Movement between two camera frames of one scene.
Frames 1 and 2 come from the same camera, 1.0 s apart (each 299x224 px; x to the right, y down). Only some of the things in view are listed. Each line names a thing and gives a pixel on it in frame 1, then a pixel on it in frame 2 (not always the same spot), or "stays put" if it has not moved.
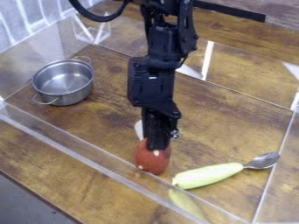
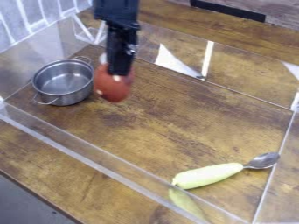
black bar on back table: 229,10 stays put
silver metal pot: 62,81 stays put
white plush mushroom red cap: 154,161 → 111,87
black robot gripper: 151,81 → 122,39
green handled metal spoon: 202,175 stays put
